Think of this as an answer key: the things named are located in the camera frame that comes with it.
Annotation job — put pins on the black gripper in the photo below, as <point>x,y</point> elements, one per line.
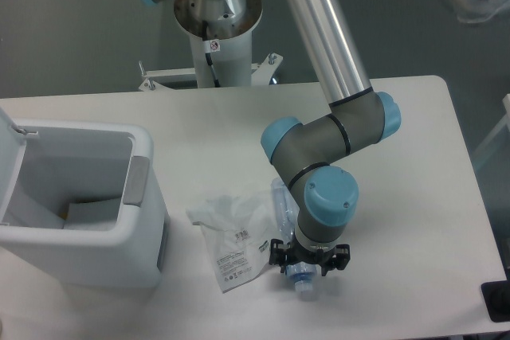
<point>283,254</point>

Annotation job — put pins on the white plastic wrapper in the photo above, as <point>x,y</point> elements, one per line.
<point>237,231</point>

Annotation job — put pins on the white trash can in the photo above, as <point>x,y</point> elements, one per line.
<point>47,165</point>

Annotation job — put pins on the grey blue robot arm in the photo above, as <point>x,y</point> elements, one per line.
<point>303,154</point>

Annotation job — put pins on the crushed clear plastic bottle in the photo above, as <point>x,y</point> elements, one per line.
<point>301,275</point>

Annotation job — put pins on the black device at table edge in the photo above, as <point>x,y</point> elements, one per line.
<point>496,298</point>

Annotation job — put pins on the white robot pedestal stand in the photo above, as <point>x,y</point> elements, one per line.
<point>220,34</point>

